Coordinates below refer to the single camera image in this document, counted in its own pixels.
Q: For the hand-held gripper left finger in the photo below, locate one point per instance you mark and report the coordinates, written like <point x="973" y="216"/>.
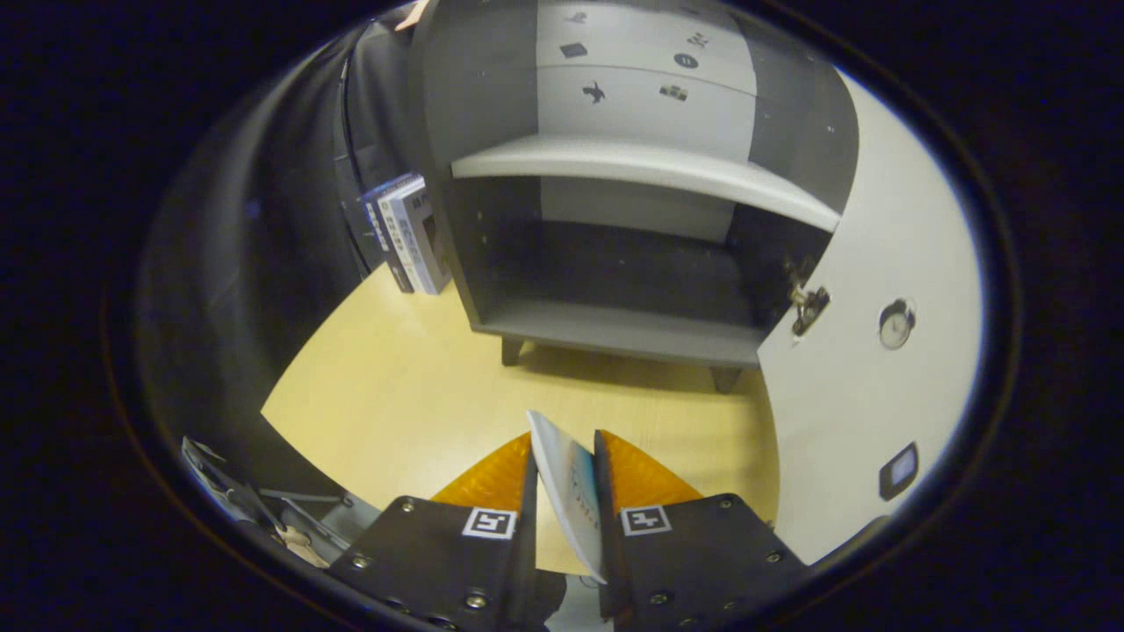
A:
<point x="527" y="544"/>

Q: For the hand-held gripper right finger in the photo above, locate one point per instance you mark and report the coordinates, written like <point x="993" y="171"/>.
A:
<point x="612" y="527"/>

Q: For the dark grey cabinet body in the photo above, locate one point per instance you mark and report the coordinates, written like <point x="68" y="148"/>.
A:
<point x="615" y="333"/>

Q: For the metal door hinge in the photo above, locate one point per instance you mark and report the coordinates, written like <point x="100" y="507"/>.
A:
<point x="808" y="303"/>

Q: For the white cabinet shelf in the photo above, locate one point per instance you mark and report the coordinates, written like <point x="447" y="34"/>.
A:
<point x="632" y="167"/>

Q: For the black backdrop cloth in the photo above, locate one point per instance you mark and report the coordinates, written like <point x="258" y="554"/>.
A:
<point x="263" y="263"/>

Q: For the thin black stand pole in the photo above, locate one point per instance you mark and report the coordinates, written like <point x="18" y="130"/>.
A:
<point x="345" y="132"/>

